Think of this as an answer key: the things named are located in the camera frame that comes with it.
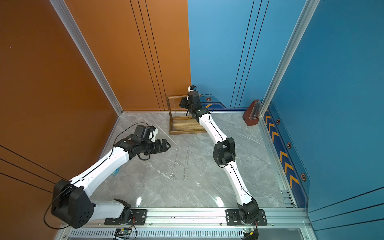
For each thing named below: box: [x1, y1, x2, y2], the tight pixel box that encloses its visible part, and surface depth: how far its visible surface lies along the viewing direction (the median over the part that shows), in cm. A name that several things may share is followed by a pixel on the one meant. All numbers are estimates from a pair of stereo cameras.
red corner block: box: [242, 99, 261, 126], surface depth 109 cm
